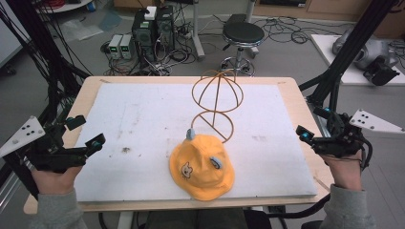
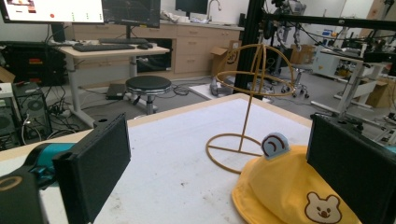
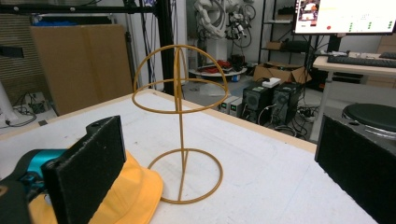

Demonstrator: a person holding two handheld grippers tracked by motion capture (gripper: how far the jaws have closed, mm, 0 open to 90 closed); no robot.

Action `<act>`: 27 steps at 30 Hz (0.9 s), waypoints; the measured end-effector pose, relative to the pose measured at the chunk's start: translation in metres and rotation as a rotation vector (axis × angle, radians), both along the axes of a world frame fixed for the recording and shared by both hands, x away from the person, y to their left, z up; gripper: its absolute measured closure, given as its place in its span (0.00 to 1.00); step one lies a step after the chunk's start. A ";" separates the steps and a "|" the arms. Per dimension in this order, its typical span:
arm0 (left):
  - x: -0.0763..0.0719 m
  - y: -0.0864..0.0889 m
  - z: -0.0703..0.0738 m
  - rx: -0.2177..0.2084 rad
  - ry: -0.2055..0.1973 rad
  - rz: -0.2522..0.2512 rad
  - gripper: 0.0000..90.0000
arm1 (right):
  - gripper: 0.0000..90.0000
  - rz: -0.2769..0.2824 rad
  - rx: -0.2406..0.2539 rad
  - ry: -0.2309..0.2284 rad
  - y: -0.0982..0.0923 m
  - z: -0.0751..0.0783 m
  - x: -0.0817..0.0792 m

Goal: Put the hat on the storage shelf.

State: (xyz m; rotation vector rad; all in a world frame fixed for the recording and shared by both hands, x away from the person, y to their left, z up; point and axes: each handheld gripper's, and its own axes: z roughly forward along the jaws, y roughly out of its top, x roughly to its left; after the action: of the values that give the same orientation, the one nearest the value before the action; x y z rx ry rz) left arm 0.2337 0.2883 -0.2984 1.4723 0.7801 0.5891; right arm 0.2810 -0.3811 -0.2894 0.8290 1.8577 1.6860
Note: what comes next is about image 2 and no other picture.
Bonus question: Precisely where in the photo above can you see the black metal frame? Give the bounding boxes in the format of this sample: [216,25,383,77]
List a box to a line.
[233,0,396,99]

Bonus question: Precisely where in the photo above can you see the black floor cables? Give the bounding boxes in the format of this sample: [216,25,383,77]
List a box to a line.
[171,83,191,97]

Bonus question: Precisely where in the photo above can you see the wooden top standing desk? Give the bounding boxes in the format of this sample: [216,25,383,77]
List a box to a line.
[57,44,171,129]

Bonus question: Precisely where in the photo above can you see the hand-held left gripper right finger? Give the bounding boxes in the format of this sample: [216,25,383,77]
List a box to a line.
[305,114,396,224]

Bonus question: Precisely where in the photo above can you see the white workbench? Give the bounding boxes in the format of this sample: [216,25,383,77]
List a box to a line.
[310,49,396,119]

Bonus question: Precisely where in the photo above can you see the flat black box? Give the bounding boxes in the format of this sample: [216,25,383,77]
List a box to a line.
[105,83,127,101]

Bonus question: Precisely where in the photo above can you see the yellow bear print hat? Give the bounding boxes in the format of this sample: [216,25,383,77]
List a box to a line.
[231,132,364,224]

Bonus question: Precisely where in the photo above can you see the black computer tower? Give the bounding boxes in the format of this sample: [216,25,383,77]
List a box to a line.
[11,81,53,145]

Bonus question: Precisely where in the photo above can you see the monitor with white screen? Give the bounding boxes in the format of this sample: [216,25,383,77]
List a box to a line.
[0,0,106,24]

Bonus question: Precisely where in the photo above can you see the monitor with dark screen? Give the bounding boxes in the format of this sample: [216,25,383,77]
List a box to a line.
[102,0,163,29]

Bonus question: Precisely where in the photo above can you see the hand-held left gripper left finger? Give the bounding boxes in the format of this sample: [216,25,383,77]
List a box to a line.
[51,113,132,224]

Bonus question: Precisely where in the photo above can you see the black equipment rack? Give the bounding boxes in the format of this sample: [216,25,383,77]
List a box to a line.
[0,41,68,87]

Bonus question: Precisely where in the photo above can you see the open cardboard box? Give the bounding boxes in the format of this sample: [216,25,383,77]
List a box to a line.
[210,39,243,77]

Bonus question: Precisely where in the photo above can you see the gold wire hat stand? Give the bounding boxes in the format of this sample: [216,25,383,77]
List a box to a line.
[205,43,297,175]

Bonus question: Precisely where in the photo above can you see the small black monitor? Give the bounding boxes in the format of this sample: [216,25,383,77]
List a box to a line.
[175,0,209,15]

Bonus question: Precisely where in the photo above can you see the black round stool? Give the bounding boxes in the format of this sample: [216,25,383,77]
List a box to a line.
[124,75,173,116]

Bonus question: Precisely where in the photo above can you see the wooden cabinet with drawers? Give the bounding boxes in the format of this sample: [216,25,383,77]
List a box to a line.
[72,21,245,79]

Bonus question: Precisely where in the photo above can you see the white machine cabinet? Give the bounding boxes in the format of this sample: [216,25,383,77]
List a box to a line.
[311,46,341,77]

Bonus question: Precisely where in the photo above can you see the metal faucet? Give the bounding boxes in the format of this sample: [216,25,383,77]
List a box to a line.
[206,0,223,23]

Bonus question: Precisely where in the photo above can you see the black keyboard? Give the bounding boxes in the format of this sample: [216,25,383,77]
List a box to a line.
[98,37,150,45]
[72,43,136,53]

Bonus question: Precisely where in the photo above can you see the grey floor device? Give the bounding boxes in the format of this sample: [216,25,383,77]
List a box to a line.
[209,77,233,97]

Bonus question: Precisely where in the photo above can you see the office chair with castors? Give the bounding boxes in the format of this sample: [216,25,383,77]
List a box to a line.
[280,65,311,99]

